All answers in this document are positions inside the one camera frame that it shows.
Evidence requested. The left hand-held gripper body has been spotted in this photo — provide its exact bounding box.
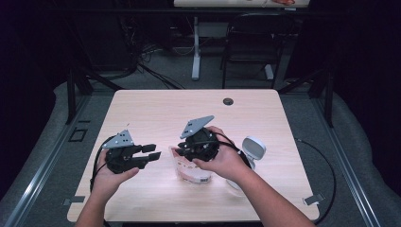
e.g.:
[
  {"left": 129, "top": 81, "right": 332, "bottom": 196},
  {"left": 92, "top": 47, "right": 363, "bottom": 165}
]
[{"left": 101, "top": 129, "right": 149, "bottom": 175}]

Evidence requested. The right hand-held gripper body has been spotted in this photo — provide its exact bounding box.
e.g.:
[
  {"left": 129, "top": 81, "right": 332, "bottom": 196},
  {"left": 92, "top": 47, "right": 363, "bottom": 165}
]
[{"left": 180, "top": 114, "right": 221, "bottom": 163}]

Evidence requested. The clear red printed plastic pouch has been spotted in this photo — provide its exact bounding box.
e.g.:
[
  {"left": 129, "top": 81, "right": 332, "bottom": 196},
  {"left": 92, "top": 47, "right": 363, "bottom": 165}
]
[{"left": 169, "top": 145, "right": 213, "bottom": 184}]

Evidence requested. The clear jar with white lid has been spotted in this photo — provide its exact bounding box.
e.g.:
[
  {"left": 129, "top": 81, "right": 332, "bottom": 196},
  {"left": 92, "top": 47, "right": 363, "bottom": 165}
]
[{"left": 225, "top": 135, "right": 267, "bottom": 198}]

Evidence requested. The person's left hand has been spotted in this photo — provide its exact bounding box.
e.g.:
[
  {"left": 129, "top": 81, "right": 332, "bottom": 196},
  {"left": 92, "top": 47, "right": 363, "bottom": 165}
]
[{"left": 91, "top": 150, "right": 140, "bottom": 201}]

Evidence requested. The person's right hand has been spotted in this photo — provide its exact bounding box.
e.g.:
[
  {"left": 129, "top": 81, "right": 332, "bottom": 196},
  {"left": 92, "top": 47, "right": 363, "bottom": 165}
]
[{"left": 192, "top": 126, "right": 253, "bottom": 183}]

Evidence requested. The grey tape piece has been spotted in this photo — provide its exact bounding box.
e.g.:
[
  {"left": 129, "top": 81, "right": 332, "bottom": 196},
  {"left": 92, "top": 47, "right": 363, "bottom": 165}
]
[
  {"left": 61, "top": 196, "right": 86, "bottom": 206},
  {"left": 303, "top": 193, "right": 325, "bottom": 206}
]

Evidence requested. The black metal stand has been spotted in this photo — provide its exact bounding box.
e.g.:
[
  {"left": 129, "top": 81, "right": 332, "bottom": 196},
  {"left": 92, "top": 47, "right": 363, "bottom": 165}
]
[
  {"left": 277, "top": 64, "right": 335, "bottom": 129},
  {"left": 64, "top": 67, "right": 124, "bottom": 126}
]

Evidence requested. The white table leg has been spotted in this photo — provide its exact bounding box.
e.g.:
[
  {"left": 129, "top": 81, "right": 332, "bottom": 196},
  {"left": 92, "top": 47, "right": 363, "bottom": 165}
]
[{"left": 191, "top": 16, "right": 201, "bottom": 81}]

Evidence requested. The black folding chair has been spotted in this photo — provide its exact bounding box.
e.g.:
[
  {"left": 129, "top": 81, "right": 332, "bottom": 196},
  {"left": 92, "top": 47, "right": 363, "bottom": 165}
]
[{"left": 220, "top": 12, "right": 296, "bottom": 90}]

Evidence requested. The light wooden background table top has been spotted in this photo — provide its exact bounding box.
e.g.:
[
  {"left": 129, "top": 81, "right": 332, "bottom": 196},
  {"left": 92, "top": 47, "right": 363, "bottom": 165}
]
[{"left": 173, "top": 0, "right": 311, "bottom": 9}]

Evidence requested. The left hand-held gripper black cable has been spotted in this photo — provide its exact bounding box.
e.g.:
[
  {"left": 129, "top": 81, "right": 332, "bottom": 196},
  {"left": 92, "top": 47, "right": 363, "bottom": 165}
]
[{"left": 89, "top": 135, "right": 117, "bottom": 193}]

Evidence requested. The hand-held gripper black cable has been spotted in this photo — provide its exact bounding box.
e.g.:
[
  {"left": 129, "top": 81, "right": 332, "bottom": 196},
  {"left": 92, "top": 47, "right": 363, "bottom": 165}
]
[
  {"left": 214, "top": 131, "right": 337, "bottom": 225},
  {"left": 89, "top": 135, "right": 117, "bottom": 193}
]

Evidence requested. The tangle of black floor cables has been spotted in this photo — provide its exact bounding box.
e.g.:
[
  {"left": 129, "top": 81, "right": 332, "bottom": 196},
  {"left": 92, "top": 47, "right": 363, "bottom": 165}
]
[{"left": 135, "top": 44, "right": 185, "bottom": 90}]

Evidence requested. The aluminium floor rail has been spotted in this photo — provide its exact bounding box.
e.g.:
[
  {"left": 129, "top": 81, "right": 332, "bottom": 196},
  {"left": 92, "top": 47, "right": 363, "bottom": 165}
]
[
  {"left": 310, "top": 97, "right": 382, "bottom": 227},
  {"left": 3, "top": 94, "right": 93, "bottom": 227}
]

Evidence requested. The right hand-held gripper black cable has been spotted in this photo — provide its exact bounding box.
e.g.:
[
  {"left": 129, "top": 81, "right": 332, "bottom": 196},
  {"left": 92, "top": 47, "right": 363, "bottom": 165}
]
[{"left": 214, "top": 131, "right": 337, "bottom": 225}]

